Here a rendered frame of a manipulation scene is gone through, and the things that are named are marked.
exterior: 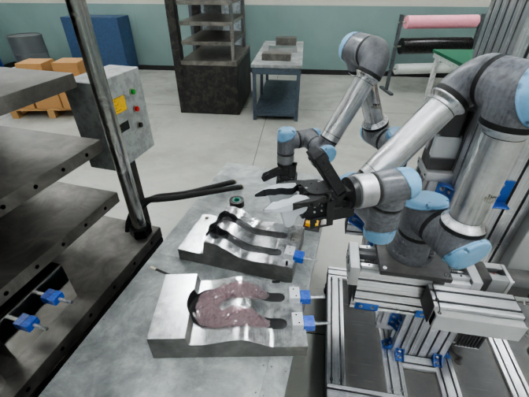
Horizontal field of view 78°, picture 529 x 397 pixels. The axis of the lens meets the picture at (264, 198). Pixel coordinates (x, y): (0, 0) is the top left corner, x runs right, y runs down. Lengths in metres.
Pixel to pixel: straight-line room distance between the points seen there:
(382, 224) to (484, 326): 0.59
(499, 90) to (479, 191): 0.23
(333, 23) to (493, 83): 6.78
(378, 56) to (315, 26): 6.28
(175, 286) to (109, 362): 0.30
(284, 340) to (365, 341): 0.89
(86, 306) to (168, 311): 0.40
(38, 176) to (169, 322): 0.63
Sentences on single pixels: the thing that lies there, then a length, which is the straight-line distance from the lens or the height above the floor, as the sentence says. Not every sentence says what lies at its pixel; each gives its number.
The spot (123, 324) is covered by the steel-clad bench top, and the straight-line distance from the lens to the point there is 1.34.
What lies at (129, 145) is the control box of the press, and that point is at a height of 1.16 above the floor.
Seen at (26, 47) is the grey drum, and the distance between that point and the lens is 7.88.
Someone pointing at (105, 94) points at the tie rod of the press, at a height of 1.47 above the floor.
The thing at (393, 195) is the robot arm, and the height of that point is 1.44.
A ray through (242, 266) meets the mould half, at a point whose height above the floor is 0.84.
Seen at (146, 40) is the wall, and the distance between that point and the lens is 8.33.
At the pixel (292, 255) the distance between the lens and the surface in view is 1.30.
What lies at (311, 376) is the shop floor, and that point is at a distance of 2.06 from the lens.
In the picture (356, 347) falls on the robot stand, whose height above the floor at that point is 0.21.
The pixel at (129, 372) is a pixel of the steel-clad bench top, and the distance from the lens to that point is 1.23.
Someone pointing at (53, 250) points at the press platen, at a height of 1.03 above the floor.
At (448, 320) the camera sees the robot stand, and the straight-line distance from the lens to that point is 1.23.
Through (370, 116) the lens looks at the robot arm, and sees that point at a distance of 1.54.
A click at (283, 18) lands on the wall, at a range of 7.54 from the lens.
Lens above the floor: 1.83
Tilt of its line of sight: 35 degrees down
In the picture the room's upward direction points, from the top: straight up
